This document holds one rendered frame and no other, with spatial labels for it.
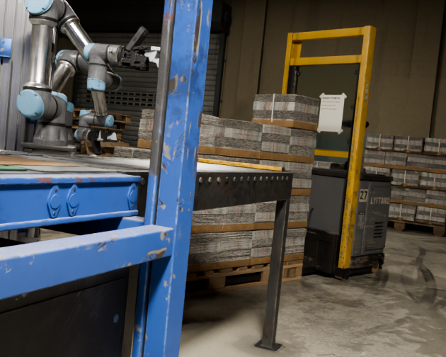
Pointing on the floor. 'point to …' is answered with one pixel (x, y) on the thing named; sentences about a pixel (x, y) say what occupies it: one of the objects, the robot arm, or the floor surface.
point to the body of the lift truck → (368, 219)
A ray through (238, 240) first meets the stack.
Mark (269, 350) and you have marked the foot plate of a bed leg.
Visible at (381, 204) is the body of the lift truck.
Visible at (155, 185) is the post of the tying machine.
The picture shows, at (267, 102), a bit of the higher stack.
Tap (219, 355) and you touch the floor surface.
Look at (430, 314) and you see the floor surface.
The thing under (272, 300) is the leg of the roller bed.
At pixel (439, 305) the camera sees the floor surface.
